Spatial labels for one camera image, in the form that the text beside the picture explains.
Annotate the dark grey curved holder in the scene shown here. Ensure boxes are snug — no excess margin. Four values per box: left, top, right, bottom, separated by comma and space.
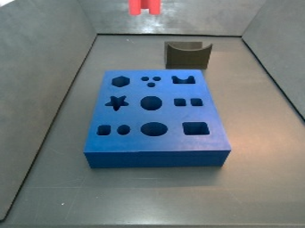
164, 41, 212, 69

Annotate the blue shape sorting block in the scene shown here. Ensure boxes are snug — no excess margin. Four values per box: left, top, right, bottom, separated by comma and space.
83, 69, 231, 168

